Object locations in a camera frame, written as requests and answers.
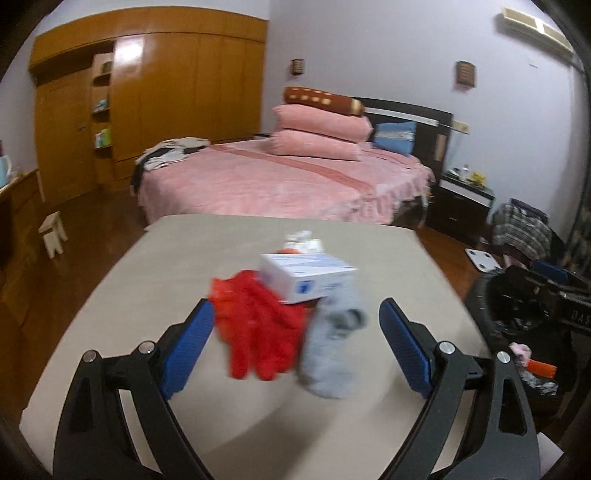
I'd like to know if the beige garment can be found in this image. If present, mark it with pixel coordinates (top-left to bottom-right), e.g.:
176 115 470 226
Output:
171 137 211 153

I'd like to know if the plaid shirt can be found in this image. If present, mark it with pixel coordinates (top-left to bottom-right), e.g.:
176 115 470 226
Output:
492 203 552 259

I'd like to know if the brown dotted bolster pillow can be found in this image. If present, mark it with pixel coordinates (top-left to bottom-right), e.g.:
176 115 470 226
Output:
283 86 365 116

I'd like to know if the dark hoodie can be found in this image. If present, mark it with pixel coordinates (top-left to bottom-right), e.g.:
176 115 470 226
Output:
508 198 548 217

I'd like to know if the dark wooden bed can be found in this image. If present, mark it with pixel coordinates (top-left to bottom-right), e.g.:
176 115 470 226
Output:
130 97 453 232

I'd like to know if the pink folded quilt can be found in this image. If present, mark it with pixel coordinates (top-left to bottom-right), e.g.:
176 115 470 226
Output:
267 129 363 162
271 104 374 141

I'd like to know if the pink bedspread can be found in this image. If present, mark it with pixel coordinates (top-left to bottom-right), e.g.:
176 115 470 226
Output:
139 141 437 227

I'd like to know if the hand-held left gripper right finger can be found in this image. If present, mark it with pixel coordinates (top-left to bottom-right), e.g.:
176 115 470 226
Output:
379 298 541 480

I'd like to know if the blue pillow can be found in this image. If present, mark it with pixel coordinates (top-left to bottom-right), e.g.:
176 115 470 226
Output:
372 121 419 157

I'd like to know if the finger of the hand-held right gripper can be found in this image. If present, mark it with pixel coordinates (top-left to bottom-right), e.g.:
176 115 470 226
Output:
503 268 555 324
533 261 591 301

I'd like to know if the white tissue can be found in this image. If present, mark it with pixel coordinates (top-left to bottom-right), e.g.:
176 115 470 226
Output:
283 229 322 254

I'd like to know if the white bathroom scale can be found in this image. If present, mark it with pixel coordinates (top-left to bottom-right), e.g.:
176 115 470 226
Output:
464 248 502 273

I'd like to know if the dark nightstand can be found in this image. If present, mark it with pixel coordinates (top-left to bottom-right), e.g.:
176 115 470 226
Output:
425 171 496 245

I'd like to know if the dark patterned curtain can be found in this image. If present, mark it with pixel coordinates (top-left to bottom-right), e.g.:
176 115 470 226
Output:
566 55 591 278

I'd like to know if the black garment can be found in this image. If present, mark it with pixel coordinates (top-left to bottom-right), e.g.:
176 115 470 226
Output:
130 161 146 197

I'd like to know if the grey sock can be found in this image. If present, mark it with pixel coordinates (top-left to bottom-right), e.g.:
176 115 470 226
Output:
298 282 369 400

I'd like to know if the beige air conditioner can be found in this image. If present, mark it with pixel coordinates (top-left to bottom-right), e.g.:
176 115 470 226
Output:
501 6 575 58

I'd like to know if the white and blue cardboard box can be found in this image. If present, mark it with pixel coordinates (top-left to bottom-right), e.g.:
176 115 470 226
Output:
257 251 358 305

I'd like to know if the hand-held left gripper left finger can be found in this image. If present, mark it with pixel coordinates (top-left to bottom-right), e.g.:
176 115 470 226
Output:
53 298 217 480

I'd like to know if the wooden sideboard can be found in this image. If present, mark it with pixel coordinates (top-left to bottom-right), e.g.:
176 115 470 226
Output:
0 168 44 333

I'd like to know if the wooden wardrobe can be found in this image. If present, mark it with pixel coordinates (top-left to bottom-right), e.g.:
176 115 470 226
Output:
28 6 269 208

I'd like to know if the bin with black liner bag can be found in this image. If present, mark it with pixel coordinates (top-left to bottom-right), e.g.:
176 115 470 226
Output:
462 268 583 421

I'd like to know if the clothes pile on bed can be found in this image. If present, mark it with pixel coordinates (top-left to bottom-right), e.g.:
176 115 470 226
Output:
139 145 188 171

